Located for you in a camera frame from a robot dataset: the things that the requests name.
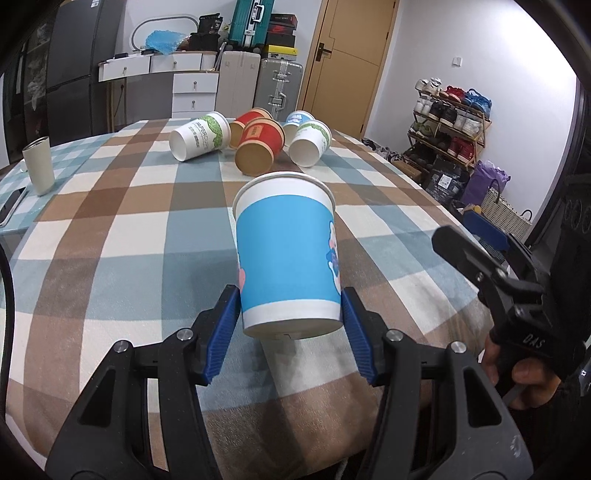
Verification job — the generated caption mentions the wooden door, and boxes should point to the wooden door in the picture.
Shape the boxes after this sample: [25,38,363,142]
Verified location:
[300,0,399,139]

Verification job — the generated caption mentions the right hand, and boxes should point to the right hand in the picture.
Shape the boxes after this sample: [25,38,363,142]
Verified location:
[481,328,561,410]

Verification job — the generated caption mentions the rear red paper cup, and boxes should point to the rear red paper cup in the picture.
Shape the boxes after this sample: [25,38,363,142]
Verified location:
[229,108,271,149]

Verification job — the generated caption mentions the stacked shoe boxes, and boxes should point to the stacked shoe boxes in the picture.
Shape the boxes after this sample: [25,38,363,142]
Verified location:
[264,13,298,57]

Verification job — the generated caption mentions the rear blue white paper cup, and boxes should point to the rear blue white paper cup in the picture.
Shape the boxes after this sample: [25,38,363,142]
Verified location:
[283,110,315,147]

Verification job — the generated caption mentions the red paper cup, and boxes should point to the red paper cup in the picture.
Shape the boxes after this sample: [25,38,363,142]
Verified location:
[235,118,284,177]
[229,108,271,149]

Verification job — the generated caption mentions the purple bag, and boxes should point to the purple bag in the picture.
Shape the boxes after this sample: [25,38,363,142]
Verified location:
[460,160,511,205]

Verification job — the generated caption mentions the smartphone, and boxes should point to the smartphone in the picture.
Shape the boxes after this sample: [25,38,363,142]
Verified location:
[0,187,27,227]

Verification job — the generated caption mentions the green white paper cup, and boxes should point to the green white paper cup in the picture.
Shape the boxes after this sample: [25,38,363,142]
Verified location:
[287,120,332,168]
[169,111,231,162]

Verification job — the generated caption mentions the right green white paper cup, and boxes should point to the right green white paper cup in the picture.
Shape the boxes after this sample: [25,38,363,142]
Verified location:
[287,120,332,168]

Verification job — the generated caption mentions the left green white paper cup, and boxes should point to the left green white paper cup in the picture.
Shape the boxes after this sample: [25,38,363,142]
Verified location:
[169,111,231,162]

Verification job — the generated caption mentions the checkered tablecloth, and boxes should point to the checkered tablecloth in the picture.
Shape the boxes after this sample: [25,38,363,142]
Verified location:
[7,119,491,479]

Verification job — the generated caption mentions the woven basket bag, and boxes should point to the woven basket bag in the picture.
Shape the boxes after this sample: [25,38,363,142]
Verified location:
[481,180,533,243]

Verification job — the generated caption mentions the black refrigerator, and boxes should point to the black refrigerator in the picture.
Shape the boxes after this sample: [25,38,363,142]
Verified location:
[46,0,125,145]

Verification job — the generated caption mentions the front red paper cup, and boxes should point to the front red paper cup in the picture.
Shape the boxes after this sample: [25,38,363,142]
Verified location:
[235,118,284,177]

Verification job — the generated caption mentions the shoe rack with shoes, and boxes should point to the shoe rack with shoes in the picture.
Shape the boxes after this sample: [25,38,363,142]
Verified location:
[403,77,493,173]

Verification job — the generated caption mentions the beige suitcase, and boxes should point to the beige suitcase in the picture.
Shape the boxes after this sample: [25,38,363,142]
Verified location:
[215,51,260,118]

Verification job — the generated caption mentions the blue plastic bag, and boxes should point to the blue plastic bag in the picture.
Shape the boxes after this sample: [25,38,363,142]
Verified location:
[145,30,187,55]

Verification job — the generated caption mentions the silver aluminium suitcase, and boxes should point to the silver aluminium suitcase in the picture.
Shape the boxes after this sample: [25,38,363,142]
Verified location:
[253,58,304,122]

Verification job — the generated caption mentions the white drawer desk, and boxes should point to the white drawer desk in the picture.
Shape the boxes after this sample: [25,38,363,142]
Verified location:
[98,51,218,123]

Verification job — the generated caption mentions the teal suitcase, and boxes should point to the teal suitcase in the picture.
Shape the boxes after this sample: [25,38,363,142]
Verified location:
[228,0,274,51]

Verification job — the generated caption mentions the beige tumbler mug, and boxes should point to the beige tumbler mug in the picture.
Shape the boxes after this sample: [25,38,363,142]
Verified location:
[22,136,55,196]

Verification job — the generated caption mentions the blue rabbit paper cup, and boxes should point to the blue rabbit paper cup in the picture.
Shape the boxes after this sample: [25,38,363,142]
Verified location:
[232,172,342,340]

